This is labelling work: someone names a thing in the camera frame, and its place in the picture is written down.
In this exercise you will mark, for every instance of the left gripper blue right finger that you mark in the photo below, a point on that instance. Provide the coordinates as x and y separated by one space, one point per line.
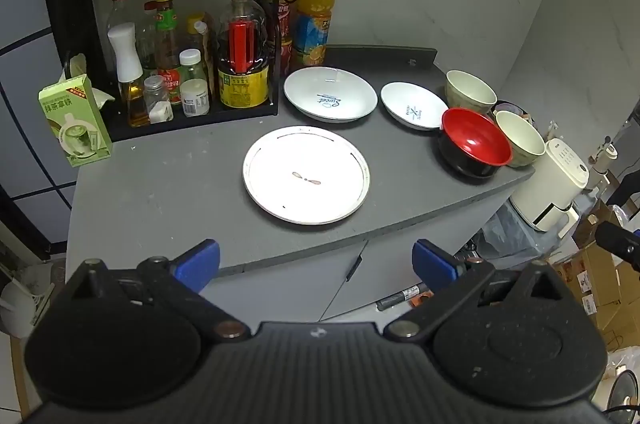
436 268

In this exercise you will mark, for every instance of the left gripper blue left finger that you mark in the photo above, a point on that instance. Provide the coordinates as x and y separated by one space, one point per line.
198 266

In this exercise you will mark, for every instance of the red and black bowl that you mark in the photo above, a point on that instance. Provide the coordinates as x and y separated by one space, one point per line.
472 144

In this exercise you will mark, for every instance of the large white plate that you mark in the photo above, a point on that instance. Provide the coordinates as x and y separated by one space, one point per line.
306 175

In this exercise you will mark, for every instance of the cream bowl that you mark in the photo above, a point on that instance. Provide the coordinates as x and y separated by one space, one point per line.
465 90
526 143

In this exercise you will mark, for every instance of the white Bakery deep plate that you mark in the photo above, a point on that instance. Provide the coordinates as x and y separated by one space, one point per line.
413 106

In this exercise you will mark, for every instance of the white Sweet deep plate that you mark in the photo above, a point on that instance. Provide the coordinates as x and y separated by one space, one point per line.
330 95

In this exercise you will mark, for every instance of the grey cabinet doors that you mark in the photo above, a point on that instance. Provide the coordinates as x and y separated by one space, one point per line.
330 284

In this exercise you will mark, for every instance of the cream rice cooker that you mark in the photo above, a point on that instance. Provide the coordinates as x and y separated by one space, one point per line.
545 200

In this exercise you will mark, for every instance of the small glass salt jar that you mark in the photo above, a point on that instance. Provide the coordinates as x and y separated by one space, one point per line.
156 97

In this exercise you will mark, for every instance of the copper inner cooking pot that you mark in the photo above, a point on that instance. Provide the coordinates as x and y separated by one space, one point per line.
508 106

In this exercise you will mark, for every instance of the white lid seasoning jar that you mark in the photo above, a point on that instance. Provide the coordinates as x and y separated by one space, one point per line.
194 93

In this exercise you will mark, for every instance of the white cap oil dispenser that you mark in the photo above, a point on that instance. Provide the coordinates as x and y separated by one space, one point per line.
130 74

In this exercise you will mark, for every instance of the large soy sauce bottle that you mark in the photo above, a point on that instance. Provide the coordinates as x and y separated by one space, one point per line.
243 67

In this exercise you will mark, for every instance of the green tissue box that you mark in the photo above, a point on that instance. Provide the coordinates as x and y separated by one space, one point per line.
73 114

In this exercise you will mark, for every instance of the green cap sauce bottle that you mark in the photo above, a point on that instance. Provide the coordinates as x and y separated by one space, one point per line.
166 48

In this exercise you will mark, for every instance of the red soda can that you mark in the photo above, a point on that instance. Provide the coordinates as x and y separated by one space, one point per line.
286 43

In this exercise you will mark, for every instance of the red cap clear bottle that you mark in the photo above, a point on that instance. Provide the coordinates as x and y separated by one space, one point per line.
119 14

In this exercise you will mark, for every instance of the orange juice bottle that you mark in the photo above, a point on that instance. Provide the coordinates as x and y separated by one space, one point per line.
311 31

